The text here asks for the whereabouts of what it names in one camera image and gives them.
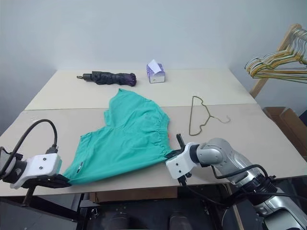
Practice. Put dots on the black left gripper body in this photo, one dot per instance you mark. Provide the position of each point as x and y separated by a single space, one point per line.
48 181

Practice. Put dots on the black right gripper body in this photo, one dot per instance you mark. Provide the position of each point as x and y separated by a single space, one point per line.
180 142

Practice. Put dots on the green shorts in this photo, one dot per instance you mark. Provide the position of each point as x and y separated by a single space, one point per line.
124 143

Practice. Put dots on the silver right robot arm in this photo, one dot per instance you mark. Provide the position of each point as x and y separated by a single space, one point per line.
223 153

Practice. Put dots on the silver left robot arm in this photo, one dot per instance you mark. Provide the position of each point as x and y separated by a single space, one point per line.
9 169

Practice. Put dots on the brown cardboard panel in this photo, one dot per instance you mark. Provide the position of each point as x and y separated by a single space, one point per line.
134 194

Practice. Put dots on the purple white tissue box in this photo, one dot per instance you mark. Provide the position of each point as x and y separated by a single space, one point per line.
156 76

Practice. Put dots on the folded black purple umbrella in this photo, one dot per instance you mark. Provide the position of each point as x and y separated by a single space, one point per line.
110 77

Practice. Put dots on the wooden clothes rack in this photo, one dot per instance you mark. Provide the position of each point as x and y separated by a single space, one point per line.
260 85

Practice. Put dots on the brown cardboard box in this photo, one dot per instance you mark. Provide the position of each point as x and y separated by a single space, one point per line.
287 119

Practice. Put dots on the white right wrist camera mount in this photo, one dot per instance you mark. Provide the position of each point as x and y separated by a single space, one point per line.
182 163

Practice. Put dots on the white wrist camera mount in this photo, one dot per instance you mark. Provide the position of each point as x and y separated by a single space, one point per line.
182 163
45 165

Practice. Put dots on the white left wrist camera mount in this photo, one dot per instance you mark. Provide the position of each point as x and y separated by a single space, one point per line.
45 165

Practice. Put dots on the black metal table frame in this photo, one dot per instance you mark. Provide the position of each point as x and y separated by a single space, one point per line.
60 210

